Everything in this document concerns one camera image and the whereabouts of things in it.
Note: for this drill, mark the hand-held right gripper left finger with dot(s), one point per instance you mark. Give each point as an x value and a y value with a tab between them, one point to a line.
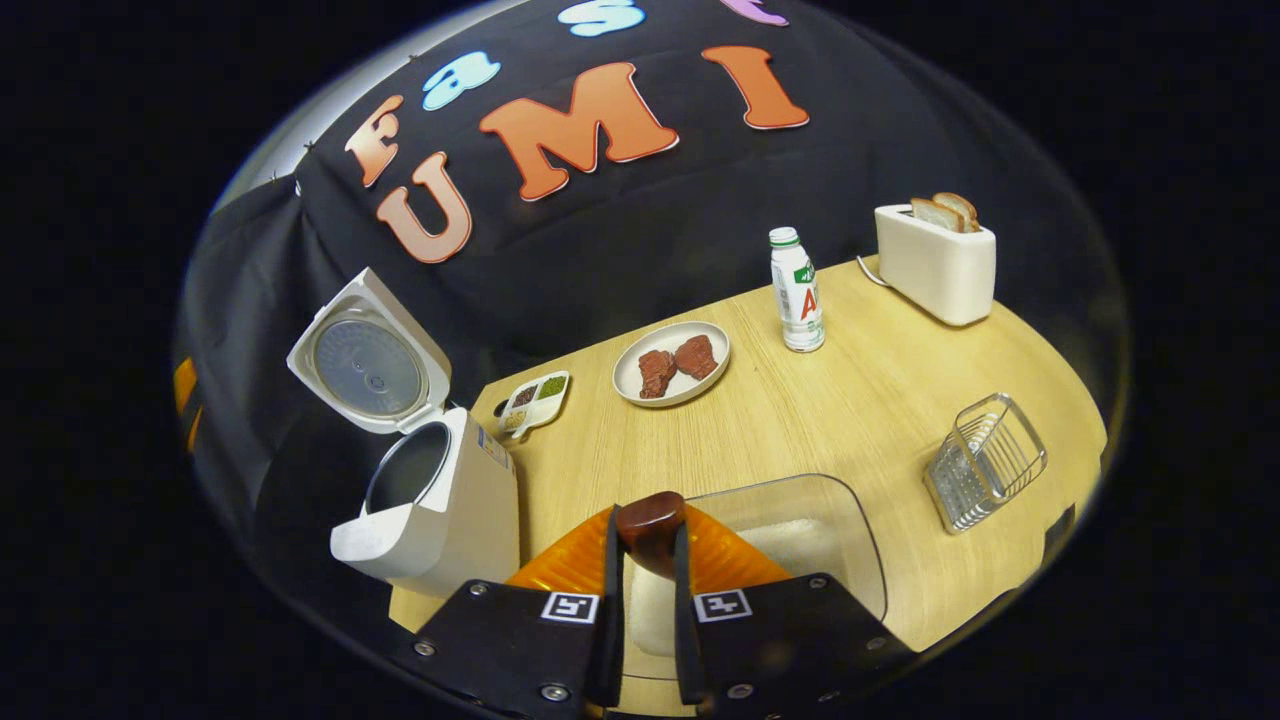
613	640

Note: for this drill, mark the white divided seasoning dish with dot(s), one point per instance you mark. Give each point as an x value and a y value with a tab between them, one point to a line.
535	402

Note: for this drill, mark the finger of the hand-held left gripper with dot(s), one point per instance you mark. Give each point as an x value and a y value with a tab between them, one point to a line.
185	390

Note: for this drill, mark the red meat piece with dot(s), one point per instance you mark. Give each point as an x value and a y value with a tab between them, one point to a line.
696	357
656	373

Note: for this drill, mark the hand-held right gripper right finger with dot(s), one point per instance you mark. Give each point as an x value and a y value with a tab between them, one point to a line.
683	640

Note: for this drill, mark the round white plate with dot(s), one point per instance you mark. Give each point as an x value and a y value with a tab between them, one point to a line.
630	375

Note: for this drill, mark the wooden spoon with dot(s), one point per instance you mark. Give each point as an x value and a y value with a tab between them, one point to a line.
650	525

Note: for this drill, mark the black backdrop cloth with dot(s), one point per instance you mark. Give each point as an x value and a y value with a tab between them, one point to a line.
650	230

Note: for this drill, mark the white toaster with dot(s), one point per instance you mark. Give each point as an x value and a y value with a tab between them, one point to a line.
940	270

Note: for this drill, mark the white milk bottle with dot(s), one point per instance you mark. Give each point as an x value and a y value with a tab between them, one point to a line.
798	300

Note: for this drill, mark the white rice cooker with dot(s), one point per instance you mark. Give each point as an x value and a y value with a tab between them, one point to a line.
470	510

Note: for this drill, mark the toasted bread slice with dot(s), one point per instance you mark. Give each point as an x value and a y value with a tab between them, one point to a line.
935	215
965	208

